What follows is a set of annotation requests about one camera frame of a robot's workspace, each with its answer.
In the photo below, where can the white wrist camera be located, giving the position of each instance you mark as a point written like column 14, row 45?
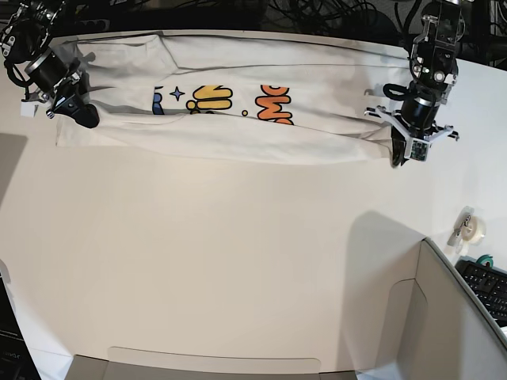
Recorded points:
column 419, row 150
column 28, row 109

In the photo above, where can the beige cardboard side panel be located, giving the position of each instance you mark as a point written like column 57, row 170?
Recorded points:
column 435, row 328

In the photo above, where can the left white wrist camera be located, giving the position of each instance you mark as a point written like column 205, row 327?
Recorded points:
column 419, row 150

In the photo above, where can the green tape roll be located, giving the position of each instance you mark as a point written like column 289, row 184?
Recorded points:
column 486, row 260

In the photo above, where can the white tape dispenser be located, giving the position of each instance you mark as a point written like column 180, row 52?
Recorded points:
column 468, row 230

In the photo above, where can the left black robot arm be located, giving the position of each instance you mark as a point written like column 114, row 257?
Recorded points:
column 434, row 70

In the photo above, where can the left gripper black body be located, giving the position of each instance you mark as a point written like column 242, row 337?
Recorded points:
column 421, row 133

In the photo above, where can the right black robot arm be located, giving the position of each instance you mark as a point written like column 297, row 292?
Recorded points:
column 27, row 37

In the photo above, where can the white t-shirt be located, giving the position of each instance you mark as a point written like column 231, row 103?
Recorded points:
column 242, row 99

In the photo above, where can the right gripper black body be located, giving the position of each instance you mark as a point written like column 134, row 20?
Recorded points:
column 53, row 79

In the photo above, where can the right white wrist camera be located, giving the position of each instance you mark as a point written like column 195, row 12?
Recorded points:
column 28, row 109

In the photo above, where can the black computer keyboard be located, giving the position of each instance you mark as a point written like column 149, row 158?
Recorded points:
column 489, row 285

